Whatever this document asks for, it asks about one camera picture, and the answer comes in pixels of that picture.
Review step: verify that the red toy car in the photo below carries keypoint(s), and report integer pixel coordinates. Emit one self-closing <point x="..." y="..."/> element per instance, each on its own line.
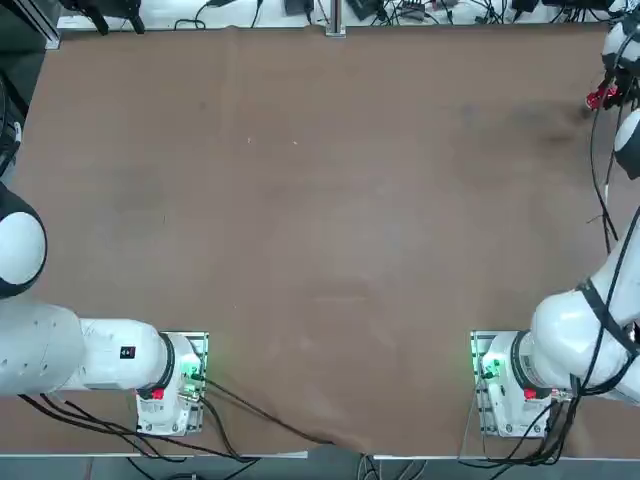
<point x="595" y="100"/>

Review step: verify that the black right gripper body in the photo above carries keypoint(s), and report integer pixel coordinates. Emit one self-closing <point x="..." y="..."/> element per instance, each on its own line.
<point x="627" y="85"/>

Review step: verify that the metal post with white bracket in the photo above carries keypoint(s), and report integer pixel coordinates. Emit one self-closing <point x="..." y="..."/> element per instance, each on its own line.
<point x="336" y="20"/>

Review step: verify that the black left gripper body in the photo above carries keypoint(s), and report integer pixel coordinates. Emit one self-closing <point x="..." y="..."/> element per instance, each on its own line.
<point x="100" y="5"/>

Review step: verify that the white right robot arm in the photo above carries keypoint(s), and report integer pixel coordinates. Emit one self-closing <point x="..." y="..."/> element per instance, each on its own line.
<point x="565" y="330"/>

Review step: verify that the black power adapter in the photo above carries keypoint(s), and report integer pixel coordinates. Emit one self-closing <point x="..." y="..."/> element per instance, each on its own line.
<point x="525" y="5"/>
<point x="298" y="6"/>

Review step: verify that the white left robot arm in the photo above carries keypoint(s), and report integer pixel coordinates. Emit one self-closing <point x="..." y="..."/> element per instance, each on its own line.
<point x="100" y="360"/>

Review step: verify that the aluminium frame profile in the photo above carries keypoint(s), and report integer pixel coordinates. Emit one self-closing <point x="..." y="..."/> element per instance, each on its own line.
<point x="52" y="30"/>

